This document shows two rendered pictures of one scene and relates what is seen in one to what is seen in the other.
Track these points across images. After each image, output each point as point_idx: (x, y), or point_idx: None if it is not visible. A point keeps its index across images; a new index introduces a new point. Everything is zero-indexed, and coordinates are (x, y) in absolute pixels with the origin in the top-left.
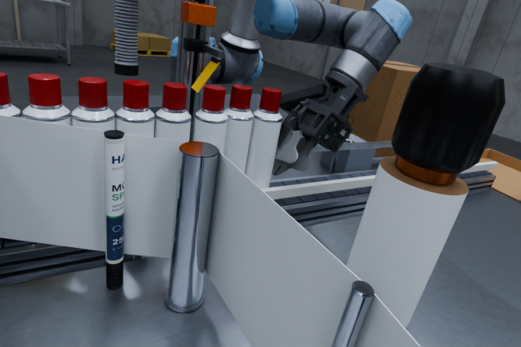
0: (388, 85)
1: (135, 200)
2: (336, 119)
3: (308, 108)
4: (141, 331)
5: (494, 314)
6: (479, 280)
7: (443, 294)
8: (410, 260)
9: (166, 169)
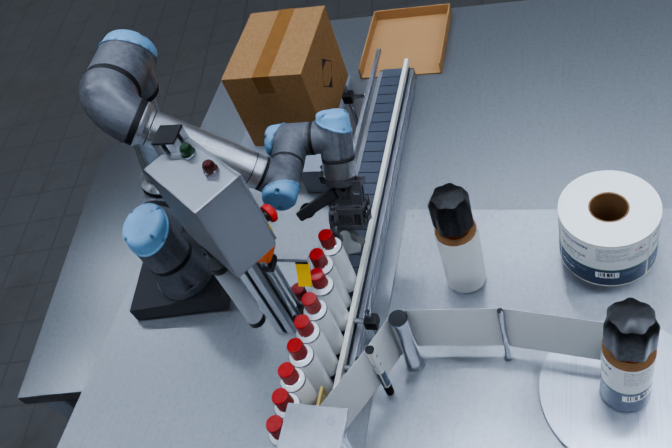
0: (300, 88)
1: (380, 358)
2: (363, 208)
3: (339, 215)
4: (425, 386)
5: (502, 223)
6: (478, 194)
7: (480, 236)
8: (476, 260)
9: (384, 336)
